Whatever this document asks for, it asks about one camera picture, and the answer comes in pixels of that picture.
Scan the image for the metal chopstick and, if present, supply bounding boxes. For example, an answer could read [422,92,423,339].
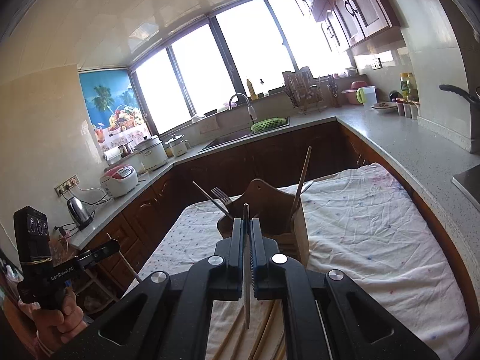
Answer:
[242,203,251,330]

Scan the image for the left hand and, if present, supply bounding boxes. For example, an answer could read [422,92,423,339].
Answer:
[18,287,88,359]

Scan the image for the steel electric kettle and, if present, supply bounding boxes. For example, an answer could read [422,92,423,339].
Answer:
[67,197,94,231]

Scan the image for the wooden chopstick middle pair left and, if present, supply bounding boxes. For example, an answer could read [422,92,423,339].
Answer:
[212,306,244,360]

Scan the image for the wooden chopstick pair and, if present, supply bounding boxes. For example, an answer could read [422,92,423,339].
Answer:
[248,301,279,360]
[212,306,244,360]

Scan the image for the white red rice cooker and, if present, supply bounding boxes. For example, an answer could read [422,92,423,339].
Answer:
[99,164,138,198]

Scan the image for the wooden chopstick middle pair right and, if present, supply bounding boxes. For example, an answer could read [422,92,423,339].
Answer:
[248,301,279,360]

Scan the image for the paper towel roll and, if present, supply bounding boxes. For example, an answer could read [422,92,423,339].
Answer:
[103,147,121,165]

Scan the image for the large white rice cooker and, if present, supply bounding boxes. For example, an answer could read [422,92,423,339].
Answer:
[135,135,168,172]

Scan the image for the dark chopsticks in holder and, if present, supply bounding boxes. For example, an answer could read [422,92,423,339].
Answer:
[192,181,233,219]

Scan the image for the small white slow cooker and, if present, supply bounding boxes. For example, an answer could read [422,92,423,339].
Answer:
[167,134,191,158]

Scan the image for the metal fork in holder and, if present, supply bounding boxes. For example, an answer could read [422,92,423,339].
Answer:
[211,187,233,206]

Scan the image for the wooden utensil holder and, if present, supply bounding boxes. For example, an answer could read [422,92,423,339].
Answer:
[230,179,310,266]

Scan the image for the tropical fruit poster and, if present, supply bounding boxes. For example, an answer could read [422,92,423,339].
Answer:
[79,70,151,152]

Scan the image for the metal spoon in holder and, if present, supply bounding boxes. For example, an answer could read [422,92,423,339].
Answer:
[300,180,314,194]

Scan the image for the gas stove top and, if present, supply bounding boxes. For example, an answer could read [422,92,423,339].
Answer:
[451,165,480,207]

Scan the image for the chrome sink faucet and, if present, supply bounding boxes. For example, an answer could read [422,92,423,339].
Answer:
[228,92,258,125]

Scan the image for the yellow bottle on sill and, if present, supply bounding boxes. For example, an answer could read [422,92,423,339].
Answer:
[246,79,259,101]

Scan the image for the white seasoning jars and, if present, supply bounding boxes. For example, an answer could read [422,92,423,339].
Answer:
[396,101,420,120]

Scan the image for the green white pitcher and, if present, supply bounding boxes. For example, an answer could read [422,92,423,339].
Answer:
[355,86,377,107]

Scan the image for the pink bowl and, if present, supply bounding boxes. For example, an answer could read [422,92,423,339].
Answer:
[342,80,368,105]

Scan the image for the dish drying rack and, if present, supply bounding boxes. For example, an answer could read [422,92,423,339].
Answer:
[282,67,327,114]

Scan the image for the oil bottle yellow green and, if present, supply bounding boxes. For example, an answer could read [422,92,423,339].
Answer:
[400,72,418,101]

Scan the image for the wall power outlet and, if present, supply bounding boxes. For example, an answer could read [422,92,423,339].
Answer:
[55,175,79,197]

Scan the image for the upper wooden wall cabinets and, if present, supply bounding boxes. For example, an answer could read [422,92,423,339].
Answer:
[295,0,400,52]

